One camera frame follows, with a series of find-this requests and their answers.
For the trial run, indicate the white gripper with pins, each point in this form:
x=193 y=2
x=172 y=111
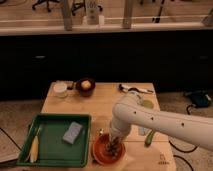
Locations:
x=116 y=135

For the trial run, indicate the dark grape bunch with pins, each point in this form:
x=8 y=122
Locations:
x=113 y=147

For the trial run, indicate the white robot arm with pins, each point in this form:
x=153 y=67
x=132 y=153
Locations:
x=128 y=111

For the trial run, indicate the red bowl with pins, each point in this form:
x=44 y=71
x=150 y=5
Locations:
x=99 y=153

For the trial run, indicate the dark brown bowl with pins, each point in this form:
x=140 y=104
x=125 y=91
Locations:
x=81 y=91

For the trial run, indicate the green cucumber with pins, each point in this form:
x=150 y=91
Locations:
x=149 y=138

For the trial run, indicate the wooden table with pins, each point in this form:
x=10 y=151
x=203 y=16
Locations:
x=158 y=157

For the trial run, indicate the black and white utensil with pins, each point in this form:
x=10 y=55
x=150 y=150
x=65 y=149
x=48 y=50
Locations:
x=126 y=88

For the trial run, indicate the blue sponge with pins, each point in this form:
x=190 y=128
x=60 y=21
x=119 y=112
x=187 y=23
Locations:
x=72 y=133

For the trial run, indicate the yellow round fruit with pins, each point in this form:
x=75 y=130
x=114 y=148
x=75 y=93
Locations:
x=85 y=84

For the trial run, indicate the white plastic cup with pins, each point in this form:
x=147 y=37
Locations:
x=60 y=89

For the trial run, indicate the green plastic tray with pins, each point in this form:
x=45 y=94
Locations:
x=53 y=151

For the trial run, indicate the black device on floor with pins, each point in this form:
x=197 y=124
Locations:
x=199 y=98

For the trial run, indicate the office chair base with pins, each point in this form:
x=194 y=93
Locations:
x=39 y=2

